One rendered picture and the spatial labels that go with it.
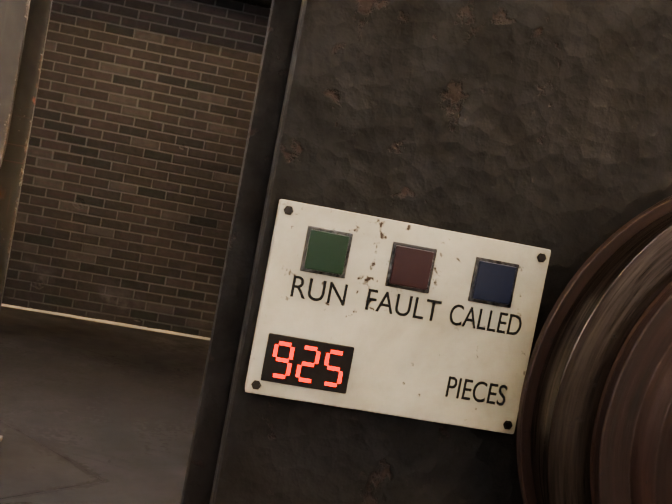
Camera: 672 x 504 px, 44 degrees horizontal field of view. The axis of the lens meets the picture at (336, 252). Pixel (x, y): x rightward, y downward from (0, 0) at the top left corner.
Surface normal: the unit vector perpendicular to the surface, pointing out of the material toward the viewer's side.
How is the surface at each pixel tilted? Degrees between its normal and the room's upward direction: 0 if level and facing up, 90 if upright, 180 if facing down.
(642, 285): 90
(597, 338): 90
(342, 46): 90
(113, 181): 90
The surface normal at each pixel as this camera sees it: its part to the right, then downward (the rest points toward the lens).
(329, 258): 0.11, 0.07
